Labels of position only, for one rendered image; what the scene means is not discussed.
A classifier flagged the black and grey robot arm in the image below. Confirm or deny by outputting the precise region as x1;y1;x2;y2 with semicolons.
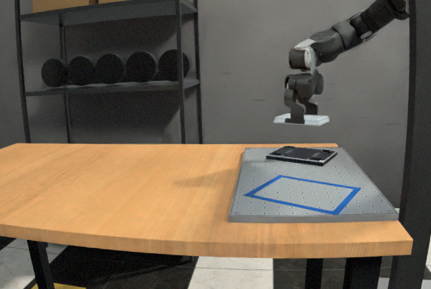
288;0;409;72

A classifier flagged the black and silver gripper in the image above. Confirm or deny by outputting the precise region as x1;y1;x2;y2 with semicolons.
284;52;323;124

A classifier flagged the blue rectangular tape outline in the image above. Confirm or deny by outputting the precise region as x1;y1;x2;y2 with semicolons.
244;175;361;215

